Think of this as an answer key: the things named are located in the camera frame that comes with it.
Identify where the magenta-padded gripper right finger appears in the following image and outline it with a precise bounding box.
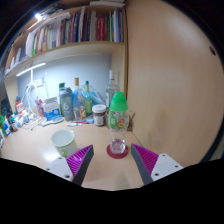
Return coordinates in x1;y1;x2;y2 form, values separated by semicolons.
130;143;184;186

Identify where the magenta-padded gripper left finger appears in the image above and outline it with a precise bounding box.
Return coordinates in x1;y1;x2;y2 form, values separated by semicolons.
44;144;95;187

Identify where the clear bottle with green cap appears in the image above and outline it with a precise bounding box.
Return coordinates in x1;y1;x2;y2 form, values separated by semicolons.
107;91;130;155

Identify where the flat round red coaster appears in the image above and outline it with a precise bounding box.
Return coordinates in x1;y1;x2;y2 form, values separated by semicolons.
106;143;130;160

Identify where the brown jar with white lid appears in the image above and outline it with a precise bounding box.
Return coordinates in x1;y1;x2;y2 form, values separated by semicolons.
91;104;108;127

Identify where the grey tumbler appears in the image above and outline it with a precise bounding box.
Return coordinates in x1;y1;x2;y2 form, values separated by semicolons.
58;82;75;122

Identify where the blue and white box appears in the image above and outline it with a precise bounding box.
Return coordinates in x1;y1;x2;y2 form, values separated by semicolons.
42;96;63;122

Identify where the clear bottle with yellow cap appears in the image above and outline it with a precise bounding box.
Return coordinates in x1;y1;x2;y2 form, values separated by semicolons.
72;77;84;121

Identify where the pink packet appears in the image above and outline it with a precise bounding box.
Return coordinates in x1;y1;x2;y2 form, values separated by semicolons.
35;98;46;117

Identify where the white bottle with blue label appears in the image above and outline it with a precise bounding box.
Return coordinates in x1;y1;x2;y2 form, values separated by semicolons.
19;113;28;127

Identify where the brown bottle with red label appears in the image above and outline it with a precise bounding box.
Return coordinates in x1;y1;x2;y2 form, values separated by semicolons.
9;114;19;133

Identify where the blue and white bottle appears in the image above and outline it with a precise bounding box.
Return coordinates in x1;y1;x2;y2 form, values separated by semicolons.
2;117;12;137

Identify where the red and white can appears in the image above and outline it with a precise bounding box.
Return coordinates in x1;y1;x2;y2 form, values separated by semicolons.
15;99;25;114

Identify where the tall clear glass bottle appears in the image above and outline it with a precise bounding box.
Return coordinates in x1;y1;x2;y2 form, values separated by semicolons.
105;69;120;109

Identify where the green container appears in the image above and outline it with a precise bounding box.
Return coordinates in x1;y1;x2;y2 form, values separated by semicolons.
0;114;6;133

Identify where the white LED light bar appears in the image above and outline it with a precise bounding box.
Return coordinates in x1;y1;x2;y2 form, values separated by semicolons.
15;61;48;78

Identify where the wooden shelf unit with books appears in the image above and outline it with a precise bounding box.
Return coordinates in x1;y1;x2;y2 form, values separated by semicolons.
3;0;129;101

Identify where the white mug with green handle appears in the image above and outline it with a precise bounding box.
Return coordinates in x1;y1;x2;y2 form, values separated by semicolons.
50;129;79;158

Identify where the white wall power strip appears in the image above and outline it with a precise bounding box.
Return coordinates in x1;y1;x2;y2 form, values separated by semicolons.
32;78;45;88

